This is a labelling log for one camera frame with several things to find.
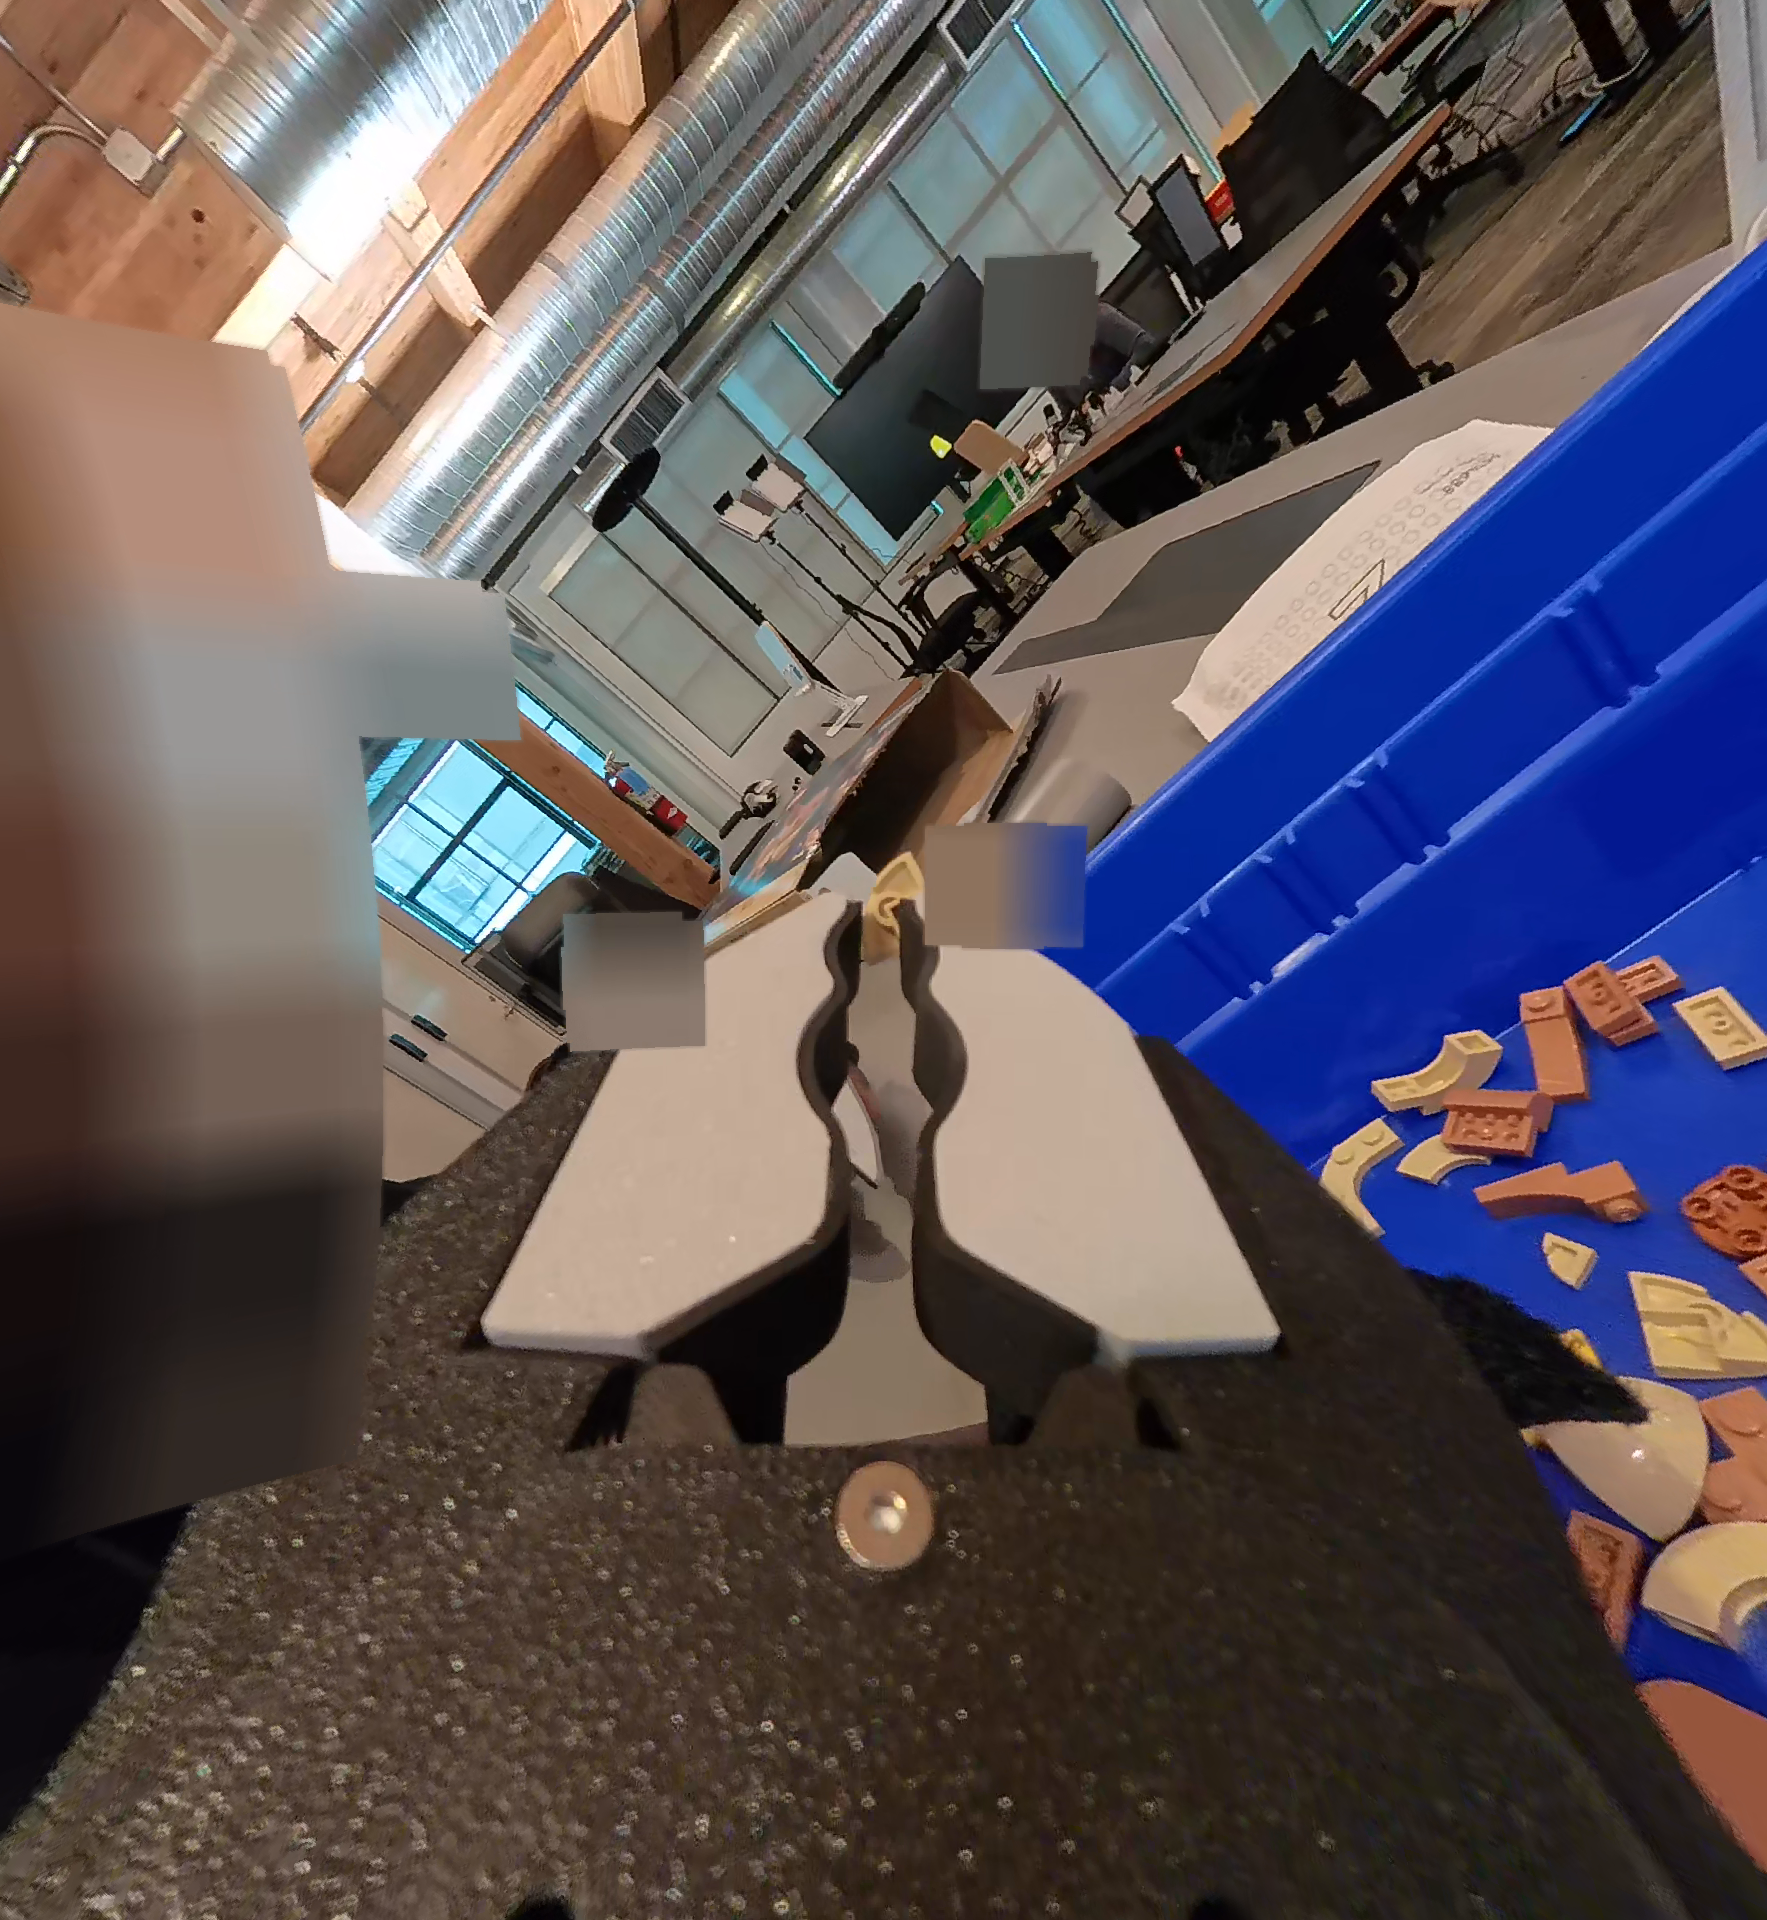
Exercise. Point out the white device on stand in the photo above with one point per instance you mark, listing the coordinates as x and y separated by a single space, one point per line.
765 503

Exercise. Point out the white post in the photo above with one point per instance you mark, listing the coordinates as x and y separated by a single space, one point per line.
1755 105

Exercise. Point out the long silver air duct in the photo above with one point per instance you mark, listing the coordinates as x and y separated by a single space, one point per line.
645 269

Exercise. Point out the white numbered paper sheet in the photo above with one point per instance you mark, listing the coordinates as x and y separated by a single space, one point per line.
1362 571

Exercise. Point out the pile of loose bricks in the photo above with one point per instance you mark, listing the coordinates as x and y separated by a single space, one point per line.
1619 1200

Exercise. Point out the black light stand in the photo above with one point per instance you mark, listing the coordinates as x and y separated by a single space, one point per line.
627 487

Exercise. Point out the short silver air duct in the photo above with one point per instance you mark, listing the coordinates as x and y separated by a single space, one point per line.
299 105

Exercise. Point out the small tan curved brick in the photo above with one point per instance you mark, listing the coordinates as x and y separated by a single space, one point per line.
895 886

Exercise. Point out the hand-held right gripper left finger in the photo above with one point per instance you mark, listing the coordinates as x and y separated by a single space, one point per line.
672 1185

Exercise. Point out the tan wooden chair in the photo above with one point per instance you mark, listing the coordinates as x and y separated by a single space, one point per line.
982 445

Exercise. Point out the cardboard box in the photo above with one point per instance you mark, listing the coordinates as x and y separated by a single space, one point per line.
898 750

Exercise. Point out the white cabinet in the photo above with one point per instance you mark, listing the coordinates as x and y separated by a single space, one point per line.
449 1051

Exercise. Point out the blue plastic bin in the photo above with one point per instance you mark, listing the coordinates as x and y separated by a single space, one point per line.
1424 780

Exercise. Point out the black office chair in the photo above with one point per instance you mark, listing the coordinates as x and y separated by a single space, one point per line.
531 943

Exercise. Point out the black monitor screen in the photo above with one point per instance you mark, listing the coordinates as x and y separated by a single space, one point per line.
898 406

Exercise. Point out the long wood-edged desk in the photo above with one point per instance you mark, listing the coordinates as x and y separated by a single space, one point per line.
1274 286

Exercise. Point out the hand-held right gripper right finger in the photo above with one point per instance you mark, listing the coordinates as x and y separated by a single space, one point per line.
1095 1169

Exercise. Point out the grey instruction booklet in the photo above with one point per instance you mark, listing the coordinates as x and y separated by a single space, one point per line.
1086 789

